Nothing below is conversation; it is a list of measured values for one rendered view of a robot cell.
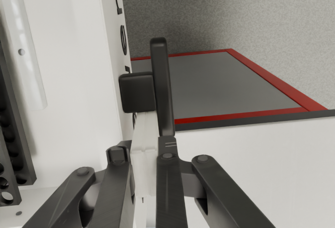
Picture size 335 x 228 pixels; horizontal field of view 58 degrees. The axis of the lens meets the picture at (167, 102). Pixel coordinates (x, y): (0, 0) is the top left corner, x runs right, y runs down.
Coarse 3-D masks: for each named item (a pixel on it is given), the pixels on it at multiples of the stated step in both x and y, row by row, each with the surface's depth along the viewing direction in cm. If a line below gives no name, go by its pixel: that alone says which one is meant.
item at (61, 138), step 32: (0, 0) 26; (32, 0) 26; (64, 0) 26; (0, 32) 27; (32, 32) 27; (64, 32) 27; (64, 64) 28; (64, 96) 29; (32, 128) 30; (64, 128) 30; (32, 160) 31; (64, 160) 31; (96, 160) 31; (32, 192) 31; (0, 224) 27
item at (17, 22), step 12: (12, 0) 25; (12, 12) 25; (24, 12) 26; (12, 24) 25; (24, 24) 26; (12, 36) 26; (24, 36) 26; (24, 48) 26; (24, 60) 26; (36, 60) 27; (24, 72) 27; (36, 72) 27; (24, 84) 27; (36, 84) 27; (36, 96) 27; (36, 108) 28
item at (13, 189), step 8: (0, 128) 23; (0, 136) 23; (0, 144) 23; (0, 152) 23; (0, 160) 24; (8, 160) 24; (8, 168) 24; (0, 176) 24; (8, 176) 24; (0, 184) 25; (8, 184) 24; (16, 184) 25; (0, 192) 25; (8, 192) 25; (16, 192) 25; (0, 200) 25; (8, 200) 25; (16, 200) 25
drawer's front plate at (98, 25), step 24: (72, 0) 17; (96, 0) 17; (120, 0) 26; (96, 24) 18; (120, 24) 25; (96, 48) 18; (120, 48) 23; (96, 72) 19; (120, 72) 22; (96, 96) 19; (120, 96) 21; (96, 120) 20; (120, 120) 20; (144, 216) 29
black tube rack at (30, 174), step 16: (0, 48) 24; (0, 64) 24; (0, 80) 25; (0, 96) 25; (0, 112) 25; (16, 112) 26; (16, 128) 26; (16, 144) 26; (16, 160) 27; (16, 176) 28; (32, 176) 28
